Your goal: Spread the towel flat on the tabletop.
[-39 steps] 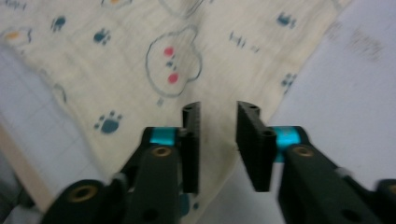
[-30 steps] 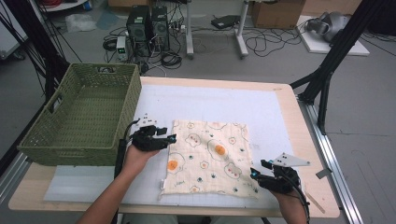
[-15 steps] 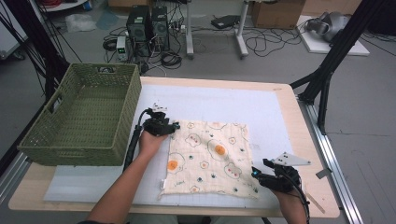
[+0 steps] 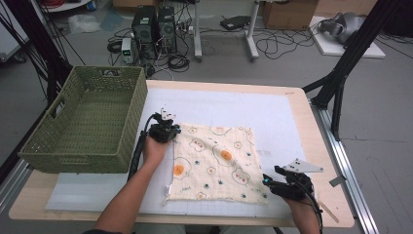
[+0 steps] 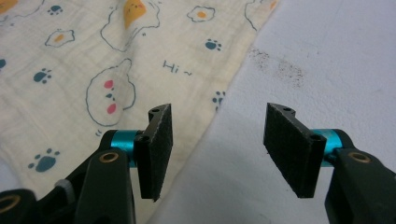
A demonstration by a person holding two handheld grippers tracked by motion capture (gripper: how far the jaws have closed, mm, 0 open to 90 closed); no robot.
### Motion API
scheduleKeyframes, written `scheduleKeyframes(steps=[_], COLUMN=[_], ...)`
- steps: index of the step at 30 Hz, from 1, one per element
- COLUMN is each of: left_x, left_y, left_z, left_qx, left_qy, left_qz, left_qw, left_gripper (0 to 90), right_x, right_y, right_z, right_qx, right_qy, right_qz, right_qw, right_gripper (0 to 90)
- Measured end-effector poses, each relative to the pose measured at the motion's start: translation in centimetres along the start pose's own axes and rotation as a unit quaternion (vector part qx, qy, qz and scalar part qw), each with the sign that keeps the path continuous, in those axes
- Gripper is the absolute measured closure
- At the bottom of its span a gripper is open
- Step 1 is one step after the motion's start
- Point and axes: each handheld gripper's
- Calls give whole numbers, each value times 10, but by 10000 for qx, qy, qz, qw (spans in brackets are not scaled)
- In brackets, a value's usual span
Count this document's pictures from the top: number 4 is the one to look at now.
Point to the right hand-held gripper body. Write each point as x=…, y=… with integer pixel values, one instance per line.
x=298, y=188

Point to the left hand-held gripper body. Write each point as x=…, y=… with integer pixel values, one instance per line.
x=160, y=131

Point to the cream printed cloth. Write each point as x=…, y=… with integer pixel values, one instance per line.
x=211, y=169

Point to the green woven basket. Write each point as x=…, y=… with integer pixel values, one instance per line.
x=87, y=120

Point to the person's right hand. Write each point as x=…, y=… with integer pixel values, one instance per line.
x=300, y=207

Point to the person's left hand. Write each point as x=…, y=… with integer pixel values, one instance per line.
x=156, y=152

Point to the thin wooden stick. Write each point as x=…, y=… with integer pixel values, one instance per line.
x=329, y=212

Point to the small grey tape piece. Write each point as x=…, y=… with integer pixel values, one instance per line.
x=337, y=181

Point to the white grid mat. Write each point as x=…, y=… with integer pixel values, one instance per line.
x=227, y=107

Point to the small white power supply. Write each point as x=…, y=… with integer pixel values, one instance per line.
x=126, y=50

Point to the white desk leg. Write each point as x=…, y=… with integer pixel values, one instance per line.
x=251, y=32
x=197, y=32

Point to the slim black computer tower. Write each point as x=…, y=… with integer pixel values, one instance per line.
x=167, y=29

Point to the large black computer tower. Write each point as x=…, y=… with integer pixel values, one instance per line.
x=144, y=29

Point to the flat black box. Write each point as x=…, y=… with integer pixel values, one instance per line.
x=235, y=22

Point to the white foam board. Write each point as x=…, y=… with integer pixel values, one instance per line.
x=331, y=48

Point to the clear plastic bag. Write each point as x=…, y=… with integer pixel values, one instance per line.
x=82, y=24

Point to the black metal stand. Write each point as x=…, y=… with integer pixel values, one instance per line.
x=39, y=42
x=357, y=45

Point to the brown cardboard box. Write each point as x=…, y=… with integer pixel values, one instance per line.
x=289, y=14

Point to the grey rounded device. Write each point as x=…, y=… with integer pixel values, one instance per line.
x=344, y=26

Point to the white cabinet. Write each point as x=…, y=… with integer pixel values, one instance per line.
x=9, y=42

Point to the aluminium rail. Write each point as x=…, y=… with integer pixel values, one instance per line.
x=350, y=182
x=11, y=185

